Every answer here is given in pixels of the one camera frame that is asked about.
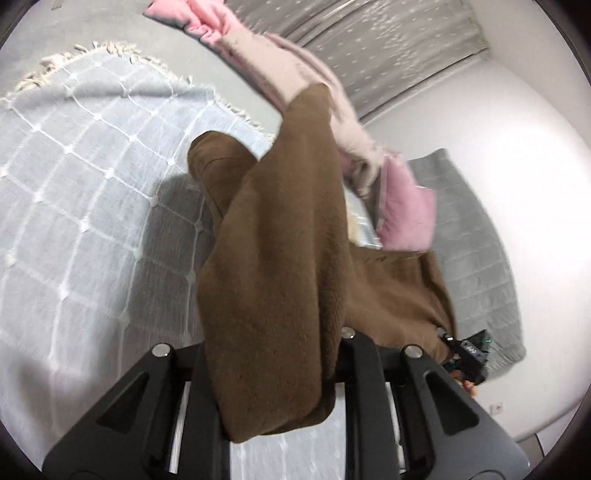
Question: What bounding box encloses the grey checked fringed blanket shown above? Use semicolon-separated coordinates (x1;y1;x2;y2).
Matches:
0;41;411;480

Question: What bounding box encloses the grey star-print curtain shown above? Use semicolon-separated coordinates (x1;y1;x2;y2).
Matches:
226;0;490;124

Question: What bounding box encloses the grey bed sheet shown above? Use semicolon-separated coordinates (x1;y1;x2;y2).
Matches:
0;0;287;139

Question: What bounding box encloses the grey quilted pillow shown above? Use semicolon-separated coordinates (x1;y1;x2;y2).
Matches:
406;148;527;380

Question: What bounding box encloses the pink velvet pillow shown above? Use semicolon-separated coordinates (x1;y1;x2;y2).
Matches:
374;154;437;252

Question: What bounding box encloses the brown coat with fur collar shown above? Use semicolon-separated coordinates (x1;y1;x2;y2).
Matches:
187;83;458;445

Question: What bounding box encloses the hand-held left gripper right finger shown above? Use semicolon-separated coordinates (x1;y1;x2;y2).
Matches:
332;325;532;480

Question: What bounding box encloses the pink garment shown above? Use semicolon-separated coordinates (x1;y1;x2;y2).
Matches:
217;32;403;200

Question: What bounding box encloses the pink blanket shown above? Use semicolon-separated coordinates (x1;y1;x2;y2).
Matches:
143;0;242;49

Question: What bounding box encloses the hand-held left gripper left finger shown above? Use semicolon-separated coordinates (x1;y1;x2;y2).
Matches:
43;343;232;480

